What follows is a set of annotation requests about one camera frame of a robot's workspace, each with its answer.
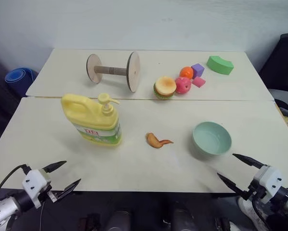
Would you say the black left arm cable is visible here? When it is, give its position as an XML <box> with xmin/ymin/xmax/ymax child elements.
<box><xmin>0</xmin><ymin>164</ymin><xmax>30</xmax><ymax>201</ymax></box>

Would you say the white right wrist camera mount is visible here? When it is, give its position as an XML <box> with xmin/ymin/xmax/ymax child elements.
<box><xmin>253</xmin><ymin>165</ymin><xmax>283</xmax><ymax>202</ymax></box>

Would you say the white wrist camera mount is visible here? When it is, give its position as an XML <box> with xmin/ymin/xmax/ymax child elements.
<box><xmin>22</xmin><ymin>169</ymin><xmax>52</xmax><ymax>209</ymax></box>
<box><xmin>253</xmin><ymin>165</ymin><xmax>283</xmax><ymax>202</ymax></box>

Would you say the toy hamburger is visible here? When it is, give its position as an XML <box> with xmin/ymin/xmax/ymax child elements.
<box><xmin>153</xmin><ymin>76</ymin><xmax>177</xmax><ymax>100</ymax></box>

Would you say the wooden spool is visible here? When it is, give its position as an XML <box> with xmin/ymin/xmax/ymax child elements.
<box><xmin>86</xmin><ymin>51</ymin><xmax>141</xmax><ymax>93</ymax></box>

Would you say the dark rounded shape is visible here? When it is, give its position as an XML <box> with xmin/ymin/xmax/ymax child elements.
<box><xmin>106</xmin><ymin>210</ymin><xmax>132</xmax><ymax>231</ymax></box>

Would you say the red toy apple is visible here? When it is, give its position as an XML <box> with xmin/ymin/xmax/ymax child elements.
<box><xmin>175</xmin><ymin>77</ymin><xmax>193</xmax><ymax>95</ymax></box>

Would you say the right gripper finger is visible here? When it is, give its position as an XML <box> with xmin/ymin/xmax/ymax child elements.
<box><xmin>216</xmin><ymin>172</ymin><xmax>250</xmax><ymax>201</ymax></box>
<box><xmin>232</xmin><ymin>153</ymin><xmax>265</xmax><ymax>170</ymax></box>

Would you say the black chair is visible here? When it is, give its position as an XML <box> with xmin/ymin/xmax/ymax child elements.
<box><xmin>258</xmin><ymin>32</ymin><xmax>288</xmax><ymax>90</ymax></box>

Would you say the purple foam cube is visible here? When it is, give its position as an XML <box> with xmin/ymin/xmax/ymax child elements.
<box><xmin>190</xmin><ymin>63</ymin><xmax>205</xmax><ymax>78</ymax></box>

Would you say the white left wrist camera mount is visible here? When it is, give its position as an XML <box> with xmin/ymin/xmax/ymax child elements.
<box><xmin>22</xmin><ymin>169</ymin><xmax>52</xmax><ymax>209</ymax></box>

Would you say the yellow detergent bottle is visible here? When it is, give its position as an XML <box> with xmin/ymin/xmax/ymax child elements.
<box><xmin>60</xmin><ymin>93</ymin><xmax>123</xmax><ymax>147</ymax></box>

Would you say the white shoe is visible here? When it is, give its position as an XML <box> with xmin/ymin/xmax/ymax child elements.
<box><xmin>237</xmin><ymin>195</ymin><xmax>268</xmax><ymax>231</ymax></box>

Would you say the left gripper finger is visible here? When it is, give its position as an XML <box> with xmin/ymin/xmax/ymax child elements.
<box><xmin>41</xmin><ymin>160</ymin><xmax>68</xmax><ymax>174</ymax></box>
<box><xmin>52</xmin><ymin>178</ymin><xmax>82</xmax><ymax>202</ymax></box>

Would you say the blue rolled mat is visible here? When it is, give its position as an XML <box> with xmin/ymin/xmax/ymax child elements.
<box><xmin>4</xmin><ymin>68</ymin><xmax>39</xmax><ymax>97</ymax></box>

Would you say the pink foam cube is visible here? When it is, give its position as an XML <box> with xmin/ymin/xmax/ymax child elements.
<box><xmin>191</xmin><ymin>77</ymin><xmax>207</xmax><ymax>89</ymax></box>

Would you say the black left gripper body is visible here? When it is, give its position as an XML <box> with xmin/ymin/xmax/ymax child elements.
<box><xmin>37</xmin><ymin>168</ymin><xmax>59</xmax><ymax>205</ymax></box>

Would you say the mint green bowl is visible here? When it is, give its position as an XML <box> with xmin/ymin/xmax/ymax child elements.
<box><xmin>191</xmin><ymin>121</ymin><xmax>232</xmax><ymax>156</ymax></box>

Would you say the toy orange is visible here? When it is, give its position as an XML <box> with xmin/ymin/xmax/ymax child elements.
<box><xmin>179</xmin><ymin>66</ymin><xmax>195</xmax><ymax>79</ymax></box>

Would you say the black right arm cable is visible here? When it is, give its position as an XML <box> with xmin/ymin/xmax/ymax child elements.
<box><xmin>251</xmin><ymin>196</ymin><xmax>271</xmax><ymax>228</ymax></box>

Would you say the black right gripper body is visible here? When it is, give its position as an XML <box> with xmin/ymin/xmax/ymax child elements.
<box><xmin>239</xmin><ymin>180</ymin><xmax>265</xmax><ymax>205</ymax></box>

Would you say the green foam arch block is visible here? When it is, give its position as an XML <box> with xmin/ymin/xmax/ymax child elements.
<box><xmin>206</xmin><ymin>55</ymin><xmax>235</xmax><ymax>76</ymax></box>

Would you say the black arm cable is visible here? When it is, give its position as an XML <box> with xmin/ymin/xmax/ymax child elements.
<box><xmin>251</xmin><ymin>196</ymin><xmax>271</xmax><ymax>228</ymax></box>
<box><xmin>0</xmin><ymin>164</ymin><xmax>30</xmax><ymax>201</ymax></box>

